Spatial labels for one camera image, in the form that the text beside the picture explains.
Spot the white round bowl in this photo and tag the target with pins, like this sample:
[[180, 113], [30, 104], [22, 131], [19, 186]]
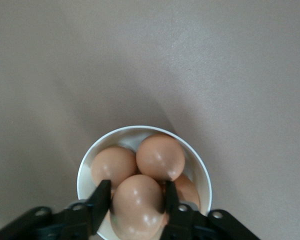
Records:
[[196, 167]]

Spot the brown egg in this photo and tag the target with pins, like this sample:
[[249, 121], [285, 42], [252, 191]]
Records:
[[113, 166], [137, 207], [187, 190], [160, 156]]

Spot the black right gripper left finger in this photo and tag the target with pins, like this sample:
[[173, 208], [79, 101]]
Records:
[[100, 197]]

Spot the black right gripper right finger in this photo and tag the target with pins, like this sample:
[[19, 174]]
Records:
[[172, 212]]

